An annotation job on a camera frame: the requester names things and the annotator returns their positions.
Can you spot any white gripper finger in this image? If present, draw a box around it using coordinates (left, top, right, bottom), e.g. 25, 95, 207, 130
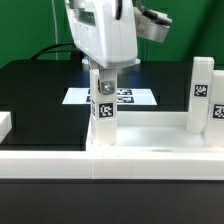
89, 59, 99, 70
98, 67, 117, 95

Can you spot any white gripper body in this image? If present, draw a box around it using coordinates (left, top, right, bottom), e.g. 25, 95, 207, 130
64, 0, 137, 69

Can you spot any white desk top tray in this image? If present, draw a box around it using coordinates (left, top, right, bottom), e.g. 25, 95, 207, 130
86, 111, 224, 153

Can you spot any printed fiducial marker sheet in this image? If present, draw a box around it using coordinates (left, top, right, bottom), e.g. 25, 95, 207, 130
63, 88, 157, 106

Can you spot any white left obstacle block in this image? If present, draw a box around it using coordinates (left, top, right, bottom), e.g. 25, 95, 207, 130
0, 112, 12, 144

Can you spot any white front obstacle bar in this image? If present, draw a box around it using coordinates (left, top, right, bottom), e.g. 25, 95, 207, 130
0, 151, 224, 180

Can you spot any black thick cable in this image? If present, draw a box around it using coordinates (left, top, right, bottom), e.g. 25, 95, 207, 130
29, 42, 83, 62

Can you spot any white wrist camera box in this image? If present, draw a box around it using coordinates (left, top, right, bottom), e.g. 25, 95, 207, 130
134, 7, 172, 43

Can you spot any thin white cable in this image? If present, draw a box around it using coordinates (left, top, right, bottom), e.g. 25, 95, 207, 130
51, 0, 59, 61

